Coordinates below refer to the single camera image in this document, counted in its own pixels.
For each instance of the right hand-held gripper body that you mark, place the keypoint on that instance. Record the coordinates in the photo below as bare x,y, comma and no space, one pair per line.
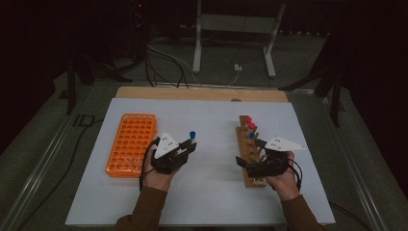
272,165

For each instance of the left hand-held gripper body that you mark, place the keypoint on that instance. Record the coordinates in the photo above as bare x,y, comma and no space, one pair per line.
166,160

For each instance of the blue-capped test tube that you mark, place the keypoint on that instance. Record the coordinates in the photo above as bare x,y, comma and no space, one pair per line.
192,134
251,135

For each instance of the wooden test tube rack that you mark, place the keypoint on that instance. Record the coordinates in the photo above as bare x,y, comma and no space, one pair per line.
247,150

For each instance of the red-capped test tube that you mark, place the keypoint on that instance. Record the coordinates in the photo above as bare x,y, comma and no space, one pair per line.
248,119
252,125

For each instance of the clear test tube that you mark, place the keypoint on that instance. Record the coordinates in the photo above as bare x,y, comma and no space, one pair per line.
128,159
137,159

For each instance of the orange plastic test tube rack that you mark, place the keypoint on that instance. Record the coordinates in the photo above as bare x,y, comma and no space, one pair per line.
134,131

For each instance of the person's left hand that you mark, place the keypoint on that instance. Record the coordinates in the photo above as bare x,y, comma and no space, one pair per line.
157,181

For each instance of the person's right hand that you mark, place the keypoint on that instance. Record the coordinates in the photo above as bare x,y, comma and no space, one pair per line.
287,186

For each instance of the white table mat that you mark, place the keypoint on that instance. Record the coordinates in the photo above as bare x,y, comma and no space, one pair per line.
211,128

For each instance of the white power plug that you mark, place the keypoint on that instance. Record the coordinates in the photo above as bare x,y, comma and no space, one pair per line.
237,67

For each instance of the black metal stand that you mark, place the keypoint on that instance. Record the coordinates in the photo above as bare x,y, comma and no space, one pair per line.
71,86
335,99

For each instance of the white metal desk frame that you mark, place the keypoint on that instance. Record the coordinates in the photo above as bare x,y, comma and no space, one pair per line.
237,24

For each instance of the metal floor rail frame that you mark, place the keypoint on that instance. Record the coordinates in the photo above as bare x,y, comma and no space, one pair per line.
37,174

